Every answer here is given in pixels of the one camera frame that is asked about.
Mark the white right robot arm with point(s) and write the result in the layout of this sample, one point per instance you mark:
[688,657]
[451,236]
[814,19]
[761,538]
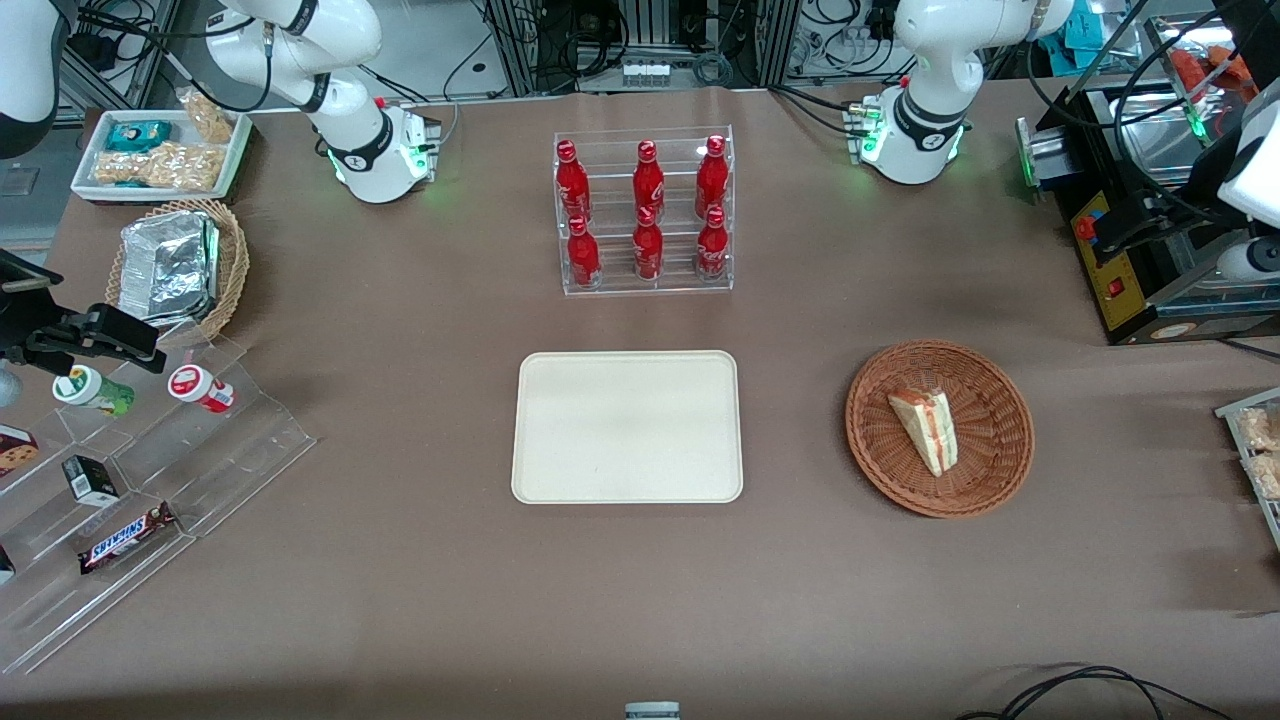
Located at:
[350,100]

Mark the Snickers chocolate bar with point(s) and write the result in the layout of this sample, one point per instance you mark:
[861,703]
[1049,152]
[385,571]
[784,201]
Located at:
[125,540]

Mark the large clear nut bag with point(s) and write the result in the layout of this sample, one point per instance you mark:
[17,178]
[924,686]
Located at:
[160,168]

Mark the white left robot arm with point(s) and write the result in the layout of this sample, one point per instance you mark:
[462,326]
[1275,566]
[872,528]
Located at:
[925,90]

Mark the round brown wicker basket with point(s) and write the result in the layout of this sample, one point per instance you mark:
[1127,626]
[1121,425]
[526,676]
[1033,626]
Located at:
[985,470]

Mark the triangular white sandwich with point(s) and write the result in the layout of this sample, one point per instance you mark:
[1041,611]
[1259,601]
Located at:
[930,430]

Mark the dark wrapped snack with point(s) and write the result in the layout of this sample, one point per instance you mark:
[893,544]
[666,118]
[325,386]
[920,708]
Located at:
[5,565]

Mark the teal snack packet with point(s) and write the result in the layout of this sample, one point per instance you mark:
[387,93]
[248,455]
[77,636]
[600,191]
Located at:
[138,135]

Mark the oval tan wicker basket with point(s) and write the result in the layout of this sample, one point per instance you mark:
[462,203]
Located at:
[232,270]

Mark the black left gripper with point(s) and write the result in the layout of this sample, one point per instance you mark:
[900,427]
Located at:
[1163,212]

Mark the orange fried food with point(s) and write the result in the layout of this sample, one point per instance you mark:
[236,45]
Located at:
[1195,70]

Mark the green-label white bottle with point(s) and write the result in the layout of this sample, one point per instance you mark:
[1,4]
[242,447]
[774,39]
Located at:
[95,390]

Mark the black food warmer appliance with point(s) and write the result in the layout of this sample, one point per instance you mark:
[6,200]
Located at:
[1125,290]

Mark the red-label white bottle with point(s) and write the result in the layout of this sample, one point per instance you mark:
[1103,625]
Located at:
[200,388]

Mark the metal tray with snacks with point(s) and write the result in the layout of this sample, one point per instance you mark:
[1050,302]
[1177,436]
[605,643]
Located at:
[1262,515]

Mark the teal package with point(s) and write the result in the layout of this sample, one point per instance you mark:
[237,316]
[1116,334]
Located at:
[1095,25]

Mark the clear bagged rice snack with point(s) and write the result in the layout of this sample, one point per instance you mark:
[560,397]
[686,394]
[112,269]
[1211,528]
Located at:
[1268,476]
[1260,428]

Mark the clear acrylic bottle rack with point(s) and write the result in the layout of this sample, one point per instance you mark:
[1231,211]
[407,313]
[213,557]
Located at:
[615,200]

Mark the small black box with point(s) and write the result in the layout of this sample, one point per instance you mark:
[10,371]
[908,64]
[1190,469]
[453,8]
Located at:
[92,482]

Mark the grey device edge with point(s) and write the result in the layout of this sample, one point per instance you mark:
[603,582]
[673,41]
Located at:
[652,712]

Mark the red cola bottle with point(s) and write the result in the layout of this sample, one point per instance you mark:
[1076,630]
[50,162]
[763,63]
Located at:
[584,260]
[648,180]
[712,178]
[648,250]
[572,185]
[712,250]

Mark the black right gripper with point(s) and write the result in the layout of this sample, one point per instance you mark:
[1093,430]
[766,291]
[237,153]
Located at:
[20,318]

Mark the white rectangular snack tray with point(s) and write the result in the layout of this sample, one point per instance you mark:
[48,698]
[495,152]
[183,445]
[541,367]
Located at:
[90,195]

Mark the cream rectangular tray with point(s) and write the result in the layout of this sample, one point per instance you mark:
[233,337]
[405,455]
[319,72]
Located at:
[627,427]

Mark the small clear nut bag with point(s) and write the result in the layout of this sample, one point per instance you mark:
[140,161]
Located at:
[210,118]

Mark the brown cookie box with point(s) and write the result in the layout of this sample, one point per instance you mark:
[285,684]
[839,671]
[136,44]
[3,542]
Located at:
[15,452]

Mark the clear acrylic stepped display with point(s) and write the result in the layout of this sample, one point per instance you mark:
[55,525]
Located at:
[240,450]

